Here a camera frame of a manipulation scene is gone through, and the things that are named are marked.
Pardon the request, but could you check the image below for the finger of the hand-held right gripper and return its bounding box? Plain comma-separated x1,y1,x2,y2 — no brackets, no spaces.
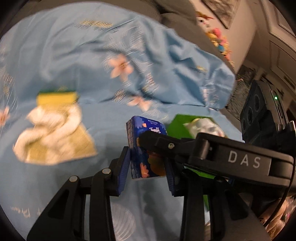
137,131,198,165

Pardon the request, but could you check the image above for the wall picture frame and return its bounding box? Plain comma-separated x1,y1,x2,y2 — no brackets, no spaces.
201,0,241,29

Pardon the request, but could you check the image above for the cream white fluffy cloth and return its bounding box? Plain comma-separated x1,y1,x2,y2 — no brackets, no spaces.
13,104,82,163

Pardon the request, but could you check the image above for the yellow green sponge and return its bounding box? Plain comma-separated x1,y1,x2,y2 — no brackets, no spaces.
37,87,79,109

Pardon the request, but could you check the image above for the blue tissue pack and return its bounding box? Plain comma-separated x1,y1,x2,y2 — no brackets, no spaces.
125,115,168,179

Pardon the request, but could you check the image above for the black cable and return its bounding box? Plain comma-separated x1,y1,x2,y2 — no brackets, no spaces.
262,183,292,226

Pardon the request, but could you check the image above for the white cabinet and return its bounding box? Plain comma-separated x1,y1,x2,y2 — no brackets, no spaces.
250,0,296,93

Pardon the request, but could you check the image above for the blue floral bed sheet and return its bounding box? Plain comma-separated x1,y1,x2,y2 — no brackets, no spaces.
0,88,245,241

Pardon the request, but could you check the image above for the green box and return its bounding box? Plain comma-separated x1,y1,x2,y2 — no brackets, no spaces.
166,114,225,212

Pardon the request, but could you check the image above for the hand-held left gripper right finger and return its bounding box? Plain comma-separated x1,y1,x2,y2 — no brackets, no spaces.
165,158,271,241

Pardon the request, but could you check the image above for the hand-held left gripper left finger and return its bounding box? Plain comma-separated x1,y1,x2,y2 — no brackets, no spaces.
26,146,132,241

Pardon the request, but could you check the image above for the olive yellow cloth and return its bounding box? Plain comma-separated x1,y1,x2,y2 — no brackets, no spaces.
23,123,97,164

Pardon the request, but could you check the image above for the grey striped upholstery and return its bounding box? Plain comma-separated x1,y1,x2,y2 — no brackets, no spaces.
224,66,262,121

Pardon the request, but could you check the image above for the grey sofa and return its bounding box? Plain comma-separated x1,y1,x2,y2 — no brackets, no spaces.
148,0,236,72

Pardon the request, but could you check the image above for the blue floral duvet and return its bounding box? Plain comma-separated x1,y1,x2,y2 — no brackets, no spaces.
0,7,236,112

